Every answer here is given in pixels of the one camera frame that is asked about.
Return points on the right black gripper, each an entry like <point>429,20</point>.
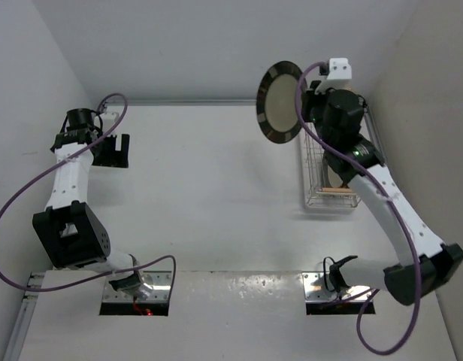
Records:
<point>310,97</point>

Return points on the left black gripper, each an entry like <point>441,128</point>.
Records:
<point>115,158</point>

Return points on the brown rimmed cream plate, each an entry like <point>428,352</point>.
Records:
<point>275,102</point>

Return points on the silver rimmed cream plate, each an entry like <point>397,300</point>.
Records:
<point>331,179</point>

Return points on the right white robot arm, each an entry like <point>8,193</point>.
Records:
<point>425,261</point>

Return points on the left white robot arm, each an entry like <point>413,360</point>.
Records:
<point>71,234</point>

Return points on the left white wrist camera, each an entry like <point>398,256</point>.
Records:
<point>108,118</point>

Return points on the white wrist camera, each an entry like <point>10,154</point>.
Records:
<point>108,118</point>
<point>336,72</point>

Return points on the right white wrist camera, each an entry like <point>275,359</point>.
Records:
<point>336,72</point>

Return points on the white wire dish rack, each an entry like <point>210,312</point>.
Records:
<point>318,188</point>

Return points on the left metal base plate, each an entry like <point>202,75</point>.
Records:
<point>155,290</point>

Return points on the metal base plate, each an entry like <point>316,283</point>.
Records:
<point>155,290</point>
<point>316,293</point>

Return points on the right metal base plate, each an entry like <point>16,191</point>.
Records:
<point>316,293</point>

